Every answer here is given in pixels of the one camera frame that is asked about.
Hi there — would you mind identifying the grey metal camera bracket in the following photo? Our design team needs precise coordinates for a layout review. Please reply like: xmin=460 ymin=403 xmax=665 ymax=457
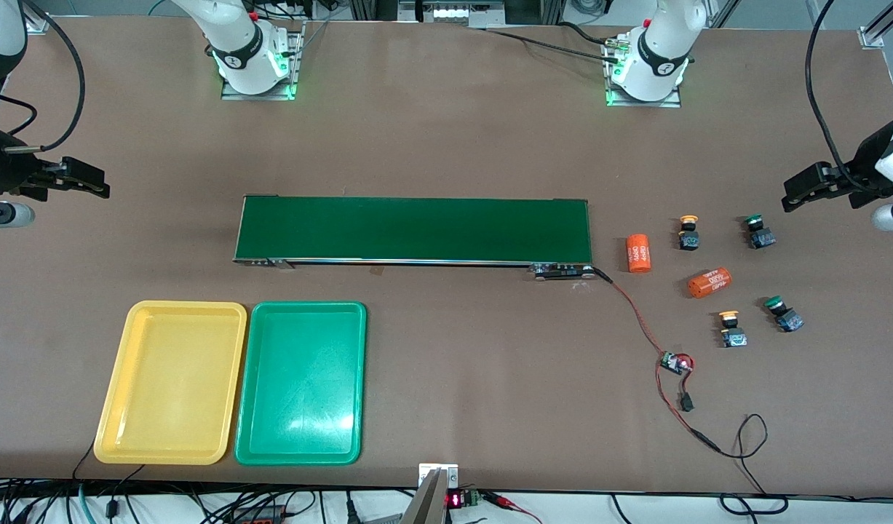
xmin=401 ymin=464 xmax=460 ymax=524

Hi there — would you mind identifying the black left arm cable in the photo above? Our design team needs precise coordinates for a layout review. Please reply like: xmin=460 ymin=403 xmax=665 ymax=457
xmin=804 ymin=0 xmax=866 ymax=194

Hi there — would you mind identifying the green conveyor belt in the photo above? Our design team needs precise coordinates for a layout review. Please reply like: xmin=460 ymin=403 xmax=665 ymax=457
xmin=232 ymin=194 xmax=596 ymax=282

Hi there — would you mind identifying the black cable with plug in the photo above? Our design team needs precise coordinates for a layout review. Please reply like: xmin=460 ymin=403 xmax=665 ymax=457
xmin=104 ymin=464 xmax=147 ymax=519

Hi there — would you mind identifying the green push button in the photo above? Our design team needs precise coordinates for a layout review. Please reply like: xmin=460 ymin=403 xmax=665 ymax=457
xmin=744 ymin=213 xmax=777 ymax=250
xmin=763 ymin=295 xmax=806 ymax=334

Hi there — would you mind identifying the orange cylinder battery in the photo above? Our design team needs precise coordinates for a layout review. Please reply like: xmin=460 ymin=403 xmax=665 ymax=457
xmin=686 ymin=266 xmax=734 ymax=300
xmin=626 ymin=233 xmax=653 ymax=274

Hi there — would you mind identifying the orange power strip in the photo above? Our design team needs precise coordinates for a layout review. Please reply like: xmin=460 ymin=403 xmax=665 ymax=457
xmin=231 ymin=504 xmax=290 ymax=524

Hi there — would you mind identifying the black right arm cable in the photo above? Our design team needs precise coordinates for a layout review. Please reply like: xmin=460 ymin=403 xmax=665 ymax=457
xmin=0 ymin=0 xmax=87 ymax=154

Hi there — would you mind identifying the thin black looped cable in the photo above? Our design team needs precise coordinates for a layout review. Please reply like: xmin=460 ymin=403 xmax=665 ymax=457
xmin=717 ymin=413 xmax=790 ymax=516

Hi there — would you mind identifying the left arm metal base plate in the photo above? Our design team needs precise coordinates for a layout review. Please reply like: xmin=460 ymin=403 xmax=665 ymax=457
xmin=605 ymin=36 xmax=683 ymax=109

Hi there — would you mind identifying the red clip lead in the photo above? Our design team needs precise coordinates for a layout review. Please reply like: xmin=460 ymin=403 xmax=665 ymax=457
xmin=483 ymin=491 xmax=545 ymax=524

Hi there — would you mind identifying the black cable across table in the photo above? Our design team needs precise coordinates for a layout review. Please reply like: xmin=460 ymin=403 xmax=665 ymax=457
xmin=483 ymin=26 xmax=623 ymax=63

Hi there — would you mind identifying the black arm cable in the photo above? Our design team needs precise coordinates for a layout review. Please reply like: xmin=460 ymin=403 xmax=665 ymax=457
xmin=0 ymin=0 xmax=87 ymax=154
xmin=804 ymin=0 xmax=866 ymax=194

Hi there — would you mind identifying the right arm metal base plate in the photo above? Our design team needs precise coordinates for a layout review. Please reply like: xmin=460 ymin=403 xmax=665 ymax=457
xmin=221 ymin=20 xmax=306 ymax=101

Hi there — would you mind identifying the yellow plastic tray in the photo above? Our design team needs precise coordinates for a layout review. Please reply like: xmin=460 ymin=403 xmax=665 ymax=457
xmin=93 ymin=300 xmax=248 ymax=466

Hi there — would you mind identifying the green plastic tray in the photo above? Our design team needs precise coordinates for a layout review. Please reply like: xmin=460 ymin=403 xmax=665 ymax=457
xmin=234 ymin=301 xmax=368 ymax=467

